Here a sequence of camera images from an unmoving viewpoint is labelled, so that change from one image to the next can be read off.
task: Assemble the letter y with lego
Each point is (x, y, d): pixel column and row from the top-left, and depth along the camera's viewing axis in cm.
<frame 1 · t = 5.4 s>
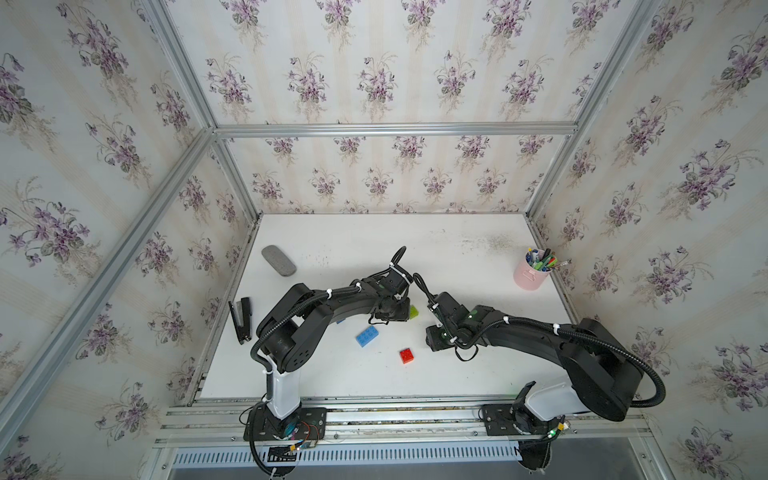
left hand: (406, 314, 92), fingers open
right hand: (436, 340, 87), fingers open
black stapler: (235, 316, 90), point 4 cm above the table
pink pen cup: (528, 277, 95), point 9 cm above the table
pens in cup: (544, 260, 91), point 15 cm above the table
light blue long lego brick: (366, 336, 89), on the table
red square lego brick: (406, 356, 85), on the table

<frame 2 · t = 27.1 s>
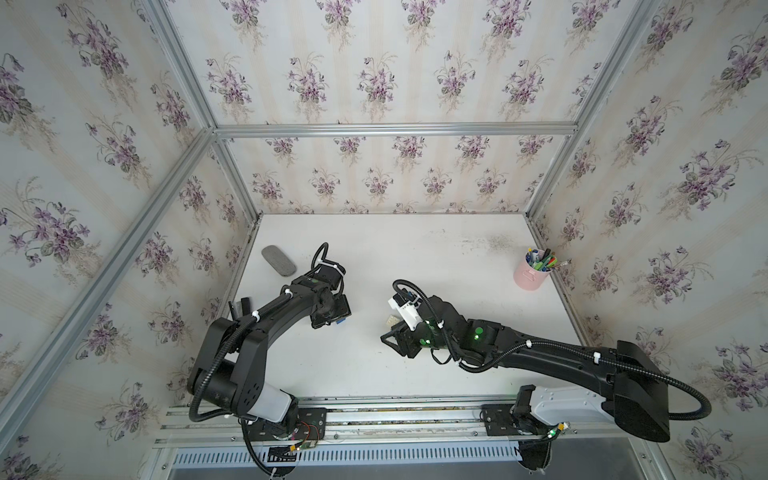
left hand: (339, 315, 89), fingers open
right hand: (391, 336, 74), fingers open
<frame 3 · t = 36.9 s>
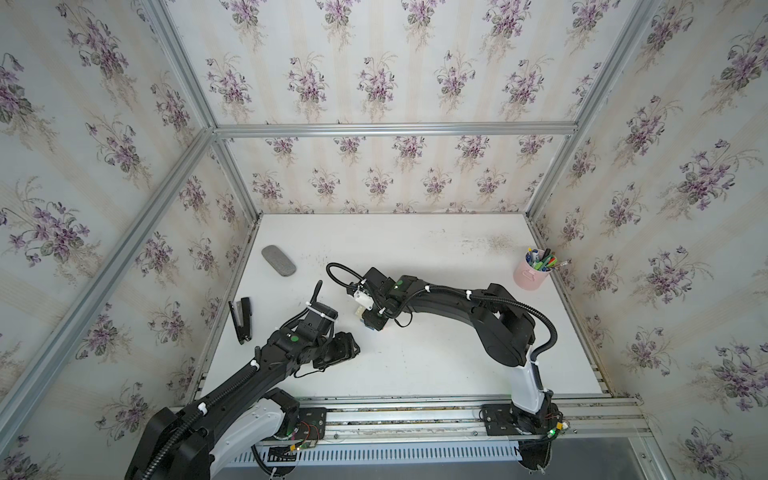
left hand: (354, 353, 80), fingers open
right hand: (377, 322, 91), fingers open
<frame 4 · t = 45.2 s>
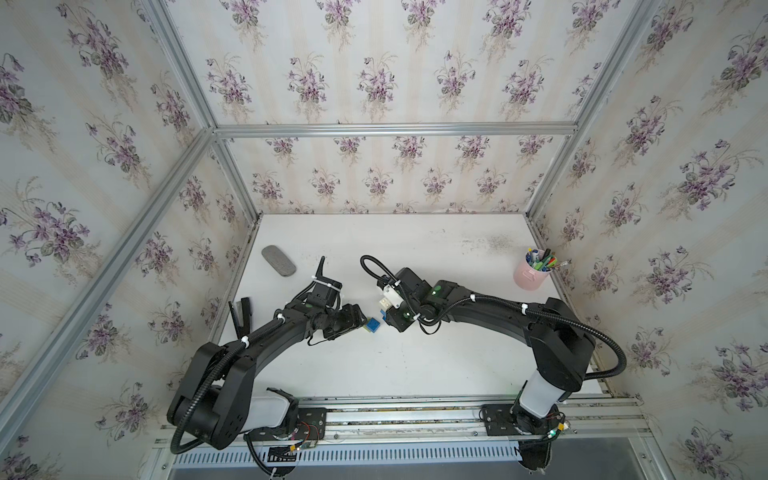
left hand: (360, 324, 86), fingers open
right hand: (395, 317, 85), fingers open
dark blue lego brick: (373, 324, 88), point 4 cm above the table
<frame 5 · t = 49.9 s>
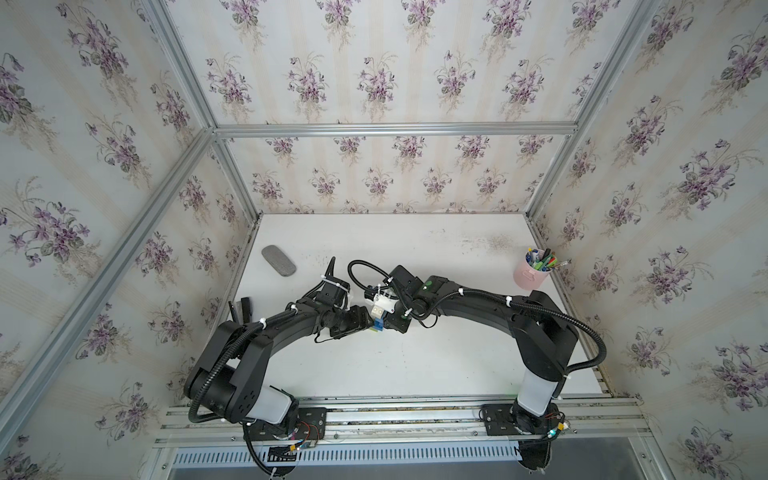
left hand: (365, 326, 88), fingers open
right hand: (392, 318, 86), fingers open
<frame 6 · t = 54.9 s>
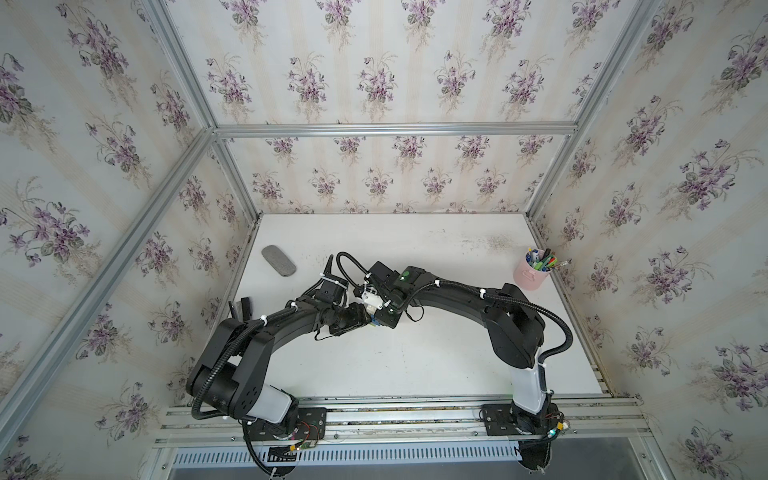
left hand: (365, 324, 89), fingers open
right hand: (387, 316, 88), fingers open
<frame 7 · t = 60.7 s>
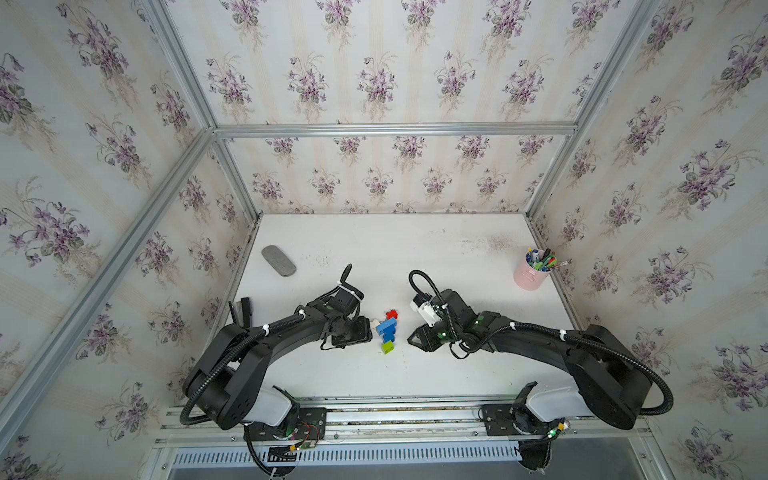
left hand: (367, 338, 87), fingers open
right hand: (418, 338, 84), fingers open
dark blue square lego brick: (388, 336, 89), point 2 cm above the table
green square lego brick: (388, 347, 86), point 2 cm above the table
